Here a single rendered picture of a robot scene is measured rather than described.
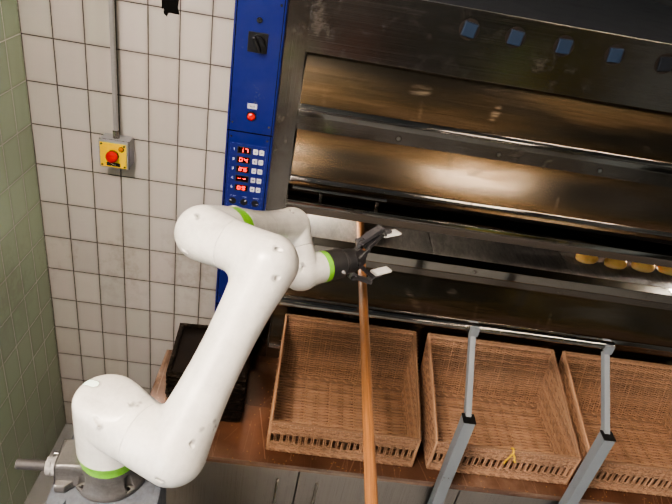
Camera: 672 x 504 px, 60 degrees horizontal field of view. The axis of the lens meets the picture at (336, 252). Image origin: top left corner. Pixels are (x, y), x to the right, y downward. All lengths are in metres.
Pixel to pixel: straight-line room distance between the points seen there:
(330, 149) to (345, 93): 0.21
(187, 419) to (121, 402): 0.14
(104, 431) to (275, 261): 0.45
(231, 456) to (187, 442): 1.09
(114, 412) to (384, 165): 1.30
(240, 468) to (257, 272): 1.25
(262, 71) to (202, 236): 0.89
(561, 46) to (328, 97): 0.76
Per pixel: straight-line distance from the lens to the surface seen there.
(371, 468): 1.48
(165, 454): 1.16
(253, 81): 2.00
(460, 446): 2.11
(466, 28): 2.00
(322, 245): 2.26
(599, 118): 2.24
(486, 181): 2.20
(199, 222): 1.22
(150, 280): 2.47
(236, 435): 2.31
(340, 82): 2.02
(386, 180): 2.12
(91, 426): 1.23
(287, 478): 2.31
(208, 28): 2.02
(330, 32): 1.97
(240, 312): 1.14
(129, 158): 2.16
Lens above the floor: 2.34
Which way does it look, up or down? 31 degrees down
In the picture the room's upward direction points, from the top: 11 degrees clockwise
